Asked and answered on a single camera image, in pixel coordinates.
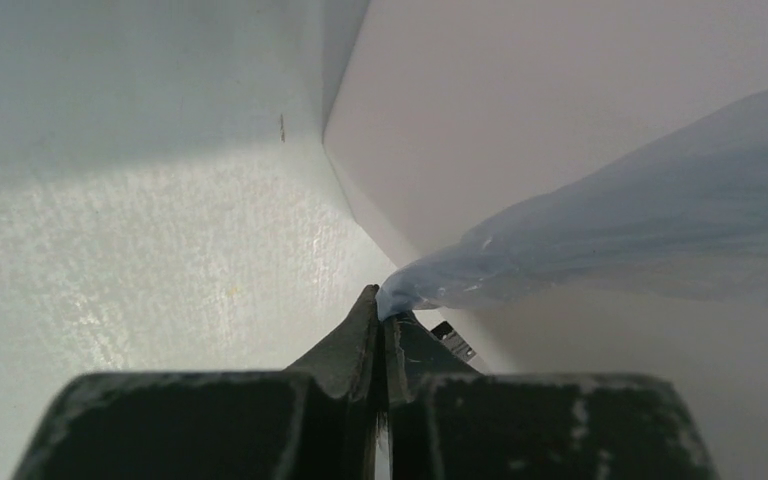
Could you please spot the light blue plastic trash bag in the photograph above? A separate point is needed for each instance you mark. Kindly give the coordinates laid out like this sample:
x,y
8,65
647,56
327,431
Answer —
x,y
685,216

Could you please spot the white octagonal trash bin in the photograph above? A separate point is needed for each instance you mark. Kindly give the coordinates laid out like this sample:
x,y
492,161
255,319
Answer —
x,y
450,111

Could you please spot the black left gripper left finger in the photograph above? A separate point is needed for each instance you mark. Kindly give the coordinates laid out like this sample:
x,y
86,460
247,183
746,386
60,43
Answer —
x,y
315,419

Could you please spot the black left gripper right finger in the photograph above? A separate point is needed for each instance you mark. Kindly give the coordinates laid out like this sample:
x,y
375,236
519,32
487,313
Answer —
x,y
449,421

